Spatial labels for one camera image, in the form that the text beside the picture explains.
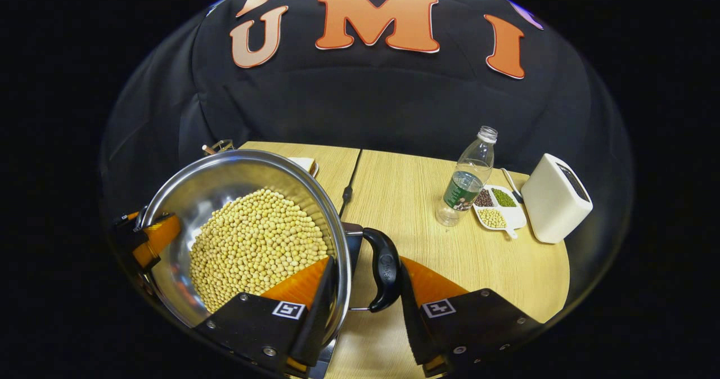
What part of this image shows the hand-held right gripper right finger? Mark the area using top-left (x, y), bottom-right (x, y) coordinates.
top-left (399, 256), bottom-right (545, 378)

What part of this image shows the small soybeans pile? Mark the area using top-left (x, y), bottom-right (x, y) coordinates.
top-left (478, 208), bottom-right (507, 229)

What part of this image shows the white toaster cable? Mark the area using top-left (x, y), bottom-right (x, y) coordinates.
top-left (500, 168), bottom-right (524, 204)

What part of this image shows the metal wire rack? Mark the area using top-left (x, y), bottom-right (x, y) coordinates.
top-left (202, 138), bottom-right (235, 155)

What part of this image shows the clear plastic bottle green label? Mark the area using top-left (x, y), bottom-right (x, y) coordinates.
top-left (435, 125), bottom-right (499, 227)

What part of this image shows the heap of soybeans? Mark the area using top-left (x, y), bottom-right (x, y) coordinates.
top-left (189, 188), bottom-right (330, 313)

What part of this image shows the sandwich on small plate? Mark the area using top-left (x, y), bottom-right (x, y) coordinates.
top-left (287, 156), bottom-right (320, 178)

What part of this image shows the black induction cooktop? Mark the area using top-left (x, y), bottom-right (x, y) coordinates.
top-left (307, 223), bottom-right (365, 379)

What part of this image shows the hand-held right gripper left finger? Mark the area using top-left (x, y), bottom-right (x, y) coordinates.
top-left (193, 255), bottom-right (337, 378)

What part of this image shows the steel pot with black handle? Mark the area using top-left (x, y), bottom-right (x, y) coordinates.
top-left (134, 148), bottom-right (402, 346)

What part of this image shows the black power cable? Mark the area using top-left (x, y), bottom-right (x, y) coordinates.
top-left (339, 149), bottom-right (362, 218)

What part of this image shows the green mung beans pile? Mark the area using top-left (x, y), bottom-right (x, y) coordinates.
top-left (491, 187), bottom-right (518, 208)

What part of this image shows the white divided plate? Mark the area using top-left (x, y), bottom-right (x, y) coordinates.
top-left (472, 184), bottom-right (528, 240)

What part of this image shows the white toaster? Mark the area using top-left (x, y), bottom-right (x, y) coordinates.
top-left (521, 153), bottom-right (593, 244)

